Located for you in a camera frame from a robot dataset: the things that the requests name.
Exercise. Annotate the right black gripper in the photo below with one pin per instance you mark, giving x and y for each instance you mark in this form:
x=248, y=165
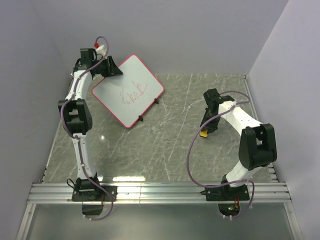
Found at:
x=212, y=127

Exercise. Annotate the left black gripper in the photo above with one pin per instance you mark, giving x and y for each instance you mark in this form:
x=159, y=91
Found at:
x=113, y=70

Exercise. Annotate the yellow whiteboard eraser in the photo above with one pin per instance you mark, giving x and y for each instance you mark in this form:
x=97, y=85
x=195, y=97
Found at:
x=204, y=133

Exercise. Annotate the red framed whiteboard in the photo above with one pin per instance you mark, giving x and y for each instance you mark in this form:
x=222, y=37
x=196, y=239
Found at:
x=128, y=96

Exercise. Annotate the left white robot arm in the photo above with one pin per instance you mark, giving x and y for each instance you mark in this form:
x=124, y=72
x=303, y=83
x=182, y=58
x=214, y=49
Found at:
x=77, y=121

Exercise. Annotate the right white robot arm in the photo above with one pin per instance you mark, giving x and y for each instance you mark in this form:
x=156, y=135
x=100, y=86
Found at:
x=237, y=118

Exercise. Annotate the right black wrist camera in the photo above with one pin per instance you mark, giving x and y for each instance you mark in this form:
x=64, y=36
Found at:
x=212, y=96

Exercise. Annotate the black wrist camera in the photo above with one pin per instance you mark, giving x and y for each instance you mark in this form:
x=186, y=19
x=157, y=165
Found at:
x=88, y=57
x=212, y=96

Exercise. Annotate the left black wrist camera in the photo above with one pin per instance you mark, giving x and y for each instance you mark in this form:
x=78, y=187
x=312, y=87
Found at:
x=88, y=57

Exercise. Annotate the aluminium table edge rail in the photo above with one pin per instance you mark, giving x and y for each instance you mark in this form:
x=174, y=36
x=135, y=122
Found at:
x=257, y=148

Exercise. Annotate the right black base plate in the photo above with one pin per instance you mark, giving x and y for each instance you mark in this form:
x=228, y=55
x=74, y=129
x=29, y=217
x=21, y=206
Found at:
x=226, y=193

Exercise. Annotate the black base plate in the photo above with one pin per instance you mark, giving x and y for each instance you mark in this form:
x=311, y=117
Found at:
x=95, y=194
x=226, y=193

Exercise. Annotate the aluminium mounting rail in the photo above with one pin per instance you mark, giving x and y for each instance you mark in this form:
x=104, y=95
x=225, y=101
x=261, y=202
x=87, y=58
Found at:
x=154, y=193

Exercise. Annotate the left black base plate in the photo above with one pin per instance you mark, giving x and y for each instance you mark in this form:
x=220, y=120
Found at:
x=95, y=194

